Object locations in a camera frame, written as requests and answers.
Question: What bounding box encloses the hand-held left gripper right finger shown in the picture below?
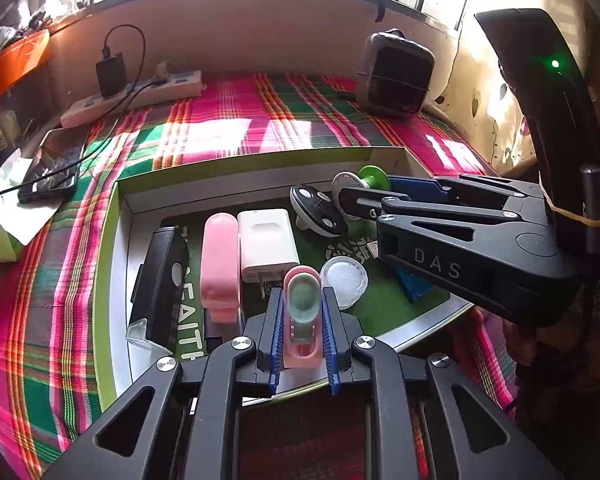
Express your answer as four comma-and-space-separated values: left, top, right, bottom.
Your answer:
321, 287, 563, 480

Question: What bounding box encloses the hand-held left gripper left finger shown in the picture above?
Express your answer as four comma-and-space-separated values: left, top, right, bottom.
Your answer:
42, 287, 286, 480

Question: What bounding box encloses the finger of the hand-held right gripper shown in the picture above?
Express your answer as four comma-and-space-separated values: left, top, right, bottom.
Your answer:
390, 174, 548, 211
339, 186, 523, 256

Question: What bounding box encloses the pink holder with green disc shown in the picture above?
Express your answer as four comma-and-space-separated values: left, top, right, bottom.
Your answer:
281, 265, 323, 368

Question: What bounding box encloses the green and white suction hook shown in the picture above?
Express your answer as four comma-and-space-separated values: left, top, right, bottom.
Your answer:
331, 165, 393, 221

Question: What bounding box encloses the white round lid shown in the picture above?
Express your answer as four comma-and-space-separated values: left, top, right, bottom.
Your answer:
319, 255, 370, 311

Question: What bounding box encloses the blue glitter usb drive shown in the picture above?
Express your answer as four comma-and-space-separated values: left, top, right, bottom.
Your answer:
364, 239, 435, 304

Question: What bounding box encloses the pink plastic case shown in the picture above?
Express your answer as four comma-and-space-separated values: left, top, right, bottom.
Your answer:
200, 212, 242, 323

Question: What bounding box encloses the white charger adapter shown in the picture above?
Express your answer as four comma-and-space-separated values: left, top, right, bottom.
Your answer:
236, 208, 301, 301

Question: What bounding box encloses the black remote control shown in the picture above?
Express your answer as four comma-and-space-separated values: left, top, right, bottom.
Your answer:
130, 226, 191, 352

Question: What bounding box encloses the green cardboard box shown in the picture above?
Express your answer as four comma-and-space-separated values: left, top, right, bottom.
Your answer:
95, 146, 473, 401

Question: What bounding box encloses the yellow rubber band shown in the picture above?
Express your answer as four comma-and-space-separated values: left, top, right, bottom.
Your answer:
539, 185, 600, 227

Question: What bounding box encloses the cream heart-print curtain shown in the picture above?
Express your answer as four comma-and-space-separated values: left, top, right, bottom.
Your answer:
420, 0, 600, 171

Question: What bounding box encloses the white power strip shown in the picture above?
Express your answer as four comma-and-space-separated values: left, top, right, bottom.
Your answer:
60, 70, 203, 129

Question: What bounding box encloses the black smartphone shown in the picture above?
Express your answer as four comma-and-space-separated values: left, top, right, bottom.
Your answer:
17, 129, 87, 205

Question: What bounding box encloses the white tissue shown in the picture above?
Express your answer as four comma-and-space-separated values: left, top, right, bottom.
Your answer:
0, 147, 63, 247

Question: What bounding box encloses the black charger plug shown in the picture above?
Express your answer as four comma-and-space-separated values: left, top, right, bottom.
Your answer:
95, 52, 129, 98

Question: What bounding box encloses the orange storage box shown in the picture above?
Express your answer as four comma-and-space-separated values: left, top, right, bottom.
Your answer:
0, 27, 51, 111

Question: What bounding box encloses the pile of clutter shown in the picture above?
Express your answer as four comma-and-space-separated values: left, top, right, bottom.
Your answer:
0, 2, 51, 56

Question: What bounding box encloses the black strap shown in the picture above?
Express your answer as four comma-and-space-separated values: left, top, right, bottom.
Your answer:
374, 0, 408, 23

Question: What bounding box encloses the black charging cable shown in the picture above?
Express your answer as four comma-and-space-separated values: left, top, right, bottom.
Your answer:
0, 22, 153, 201

